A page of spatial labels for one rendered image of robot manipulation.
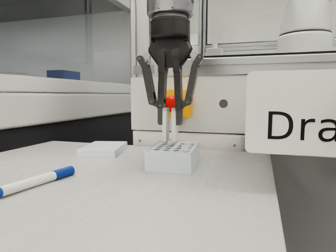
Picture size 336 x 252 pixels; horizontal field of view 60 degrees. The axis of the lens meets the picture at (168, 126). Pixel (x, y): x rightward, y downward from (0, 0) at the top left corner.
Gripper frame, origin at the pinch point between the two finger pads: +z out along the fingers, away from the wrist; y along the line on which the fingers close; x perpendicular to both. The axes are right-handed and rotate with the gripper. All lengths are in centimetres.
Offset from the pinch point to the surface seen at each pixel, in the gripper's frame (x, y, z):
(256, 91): -15.4, 14.8, -6.5
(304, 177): 17.1, 29.1, 13.5
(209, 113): 19.3, 6.3, -1.3
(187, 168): -7.2, 4.5, 6.6
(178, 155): -7.2, 3.0, 4.5
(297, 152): -16.0, 20.2, 1.4
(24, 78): 21, -49, -11
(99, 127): 66, -47, 9
